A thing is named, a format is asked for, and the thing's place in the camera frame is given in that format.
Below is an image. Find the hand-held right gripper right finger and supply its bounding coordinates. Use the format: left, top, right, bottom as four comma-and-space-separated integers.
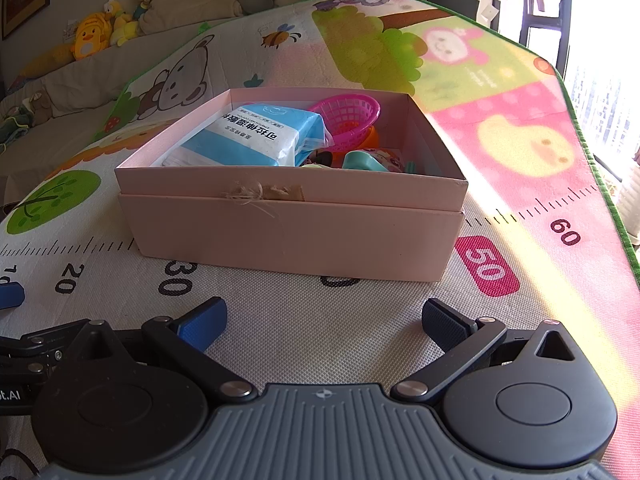
391, 298, 591, 405

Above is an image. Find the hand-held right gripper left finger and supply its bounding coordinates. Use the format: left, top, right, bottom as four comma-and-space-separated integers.
55, 296, 256, 403

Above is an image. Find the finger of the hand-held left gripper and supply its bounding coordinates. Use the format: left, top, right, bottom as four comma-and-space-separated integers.
0, 284, 25, 309

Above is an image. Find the pink cardboard box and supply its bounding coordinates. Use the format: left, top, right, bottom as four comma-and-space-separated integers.
114, 86, 469, 283

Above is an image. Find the pink cartoon toy plate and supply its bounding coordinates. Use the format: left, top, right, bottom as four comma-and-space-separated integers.
375, 148, 407, 174

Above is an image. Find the teal plastic toy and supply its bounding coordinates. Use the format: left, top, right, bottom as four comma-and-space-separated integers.
342, 151, 418, 175

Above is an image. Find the blue tissue packet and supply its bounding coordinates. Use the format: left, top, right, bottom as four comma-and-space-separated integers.
161, 102, 333, 168

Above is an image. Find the pink plastic strainer basket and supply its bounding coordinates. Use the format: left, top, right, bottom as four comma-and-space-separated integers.
306, 96, 383, 142

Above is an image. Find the green trimmed cloth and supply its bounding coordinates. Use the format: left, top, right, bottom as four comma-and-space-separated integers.
0, 109, 32, 150

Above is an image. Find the cartoon printed play mat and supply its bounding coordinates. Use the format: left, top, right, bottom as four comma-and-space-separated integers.
0, 0, 640, 480

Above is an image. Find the orange plastic cup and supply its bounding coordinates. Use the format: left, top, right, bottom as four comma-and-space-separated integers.
345, 125, 382, 154

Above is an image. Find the beige covered sofa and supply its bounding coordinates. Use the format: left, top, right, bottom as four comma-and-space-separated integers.
0, 12, 238, 201

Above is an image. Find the long yellow plush cushion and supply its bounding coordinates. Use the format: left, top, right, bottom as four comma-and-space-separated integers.
22, 42, 77, 79

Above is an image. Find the yellow duck plush toy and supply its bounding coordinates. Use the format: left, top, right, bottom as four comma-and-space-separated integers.
70, 15, 114, 62

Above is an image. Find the small yellow plush toy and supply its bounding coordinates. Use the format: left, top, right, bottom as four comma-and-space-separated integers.
102, 0, 139, 47

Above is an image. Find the white hanging tag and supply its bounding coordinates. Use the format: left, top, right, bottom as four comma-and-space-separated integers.
477, 0, 504, 32

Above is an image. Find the large framed wall picture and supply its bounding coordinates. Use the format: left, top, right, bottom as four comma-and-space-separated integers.
0, 0, 52, 41

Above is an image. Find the black window frame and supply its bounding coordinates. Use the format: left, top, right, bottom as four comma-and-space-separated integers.
479, 0, 572, 77

